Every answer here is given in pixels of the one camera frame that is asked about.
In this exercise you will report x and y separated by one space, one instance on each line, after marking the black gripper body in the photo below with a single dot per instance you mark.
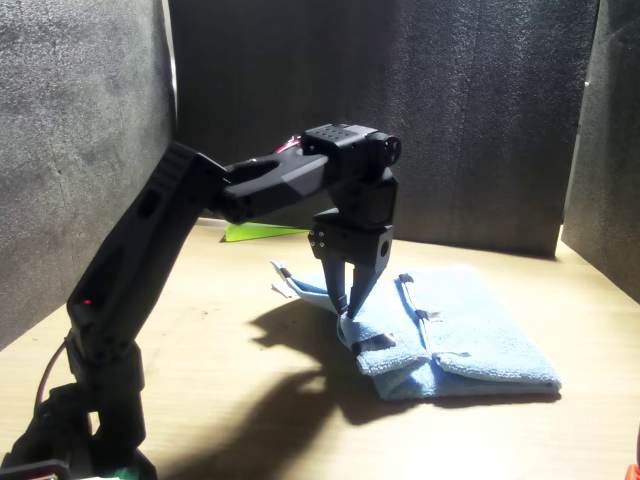
367 245

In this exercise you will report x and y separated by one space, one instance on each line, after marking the light blue towel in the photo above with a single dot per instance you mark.
475 340

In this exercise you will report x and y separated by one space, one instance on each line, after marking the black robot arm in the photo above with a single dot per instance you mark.
130 260

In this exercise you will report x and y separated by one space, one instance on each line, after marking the green clamp at black arm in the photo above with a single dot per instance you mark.
125 475

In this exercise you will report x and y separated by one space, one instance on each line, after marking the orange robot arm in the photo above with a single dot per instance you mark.
635 474

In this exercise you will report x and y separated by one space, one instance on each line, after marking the wide black foam panel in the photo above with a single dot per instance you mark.
450 100

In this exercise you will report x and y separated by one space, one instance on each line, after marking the narrow black foam panel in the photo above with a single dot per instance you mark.
615 150

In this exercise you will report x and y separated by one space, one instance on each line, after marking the grey foam panel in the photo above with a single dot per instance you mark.
75 100

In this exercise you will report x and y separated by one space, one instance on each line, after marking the green plastic wedge bracket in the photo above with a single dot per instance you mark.
260 234

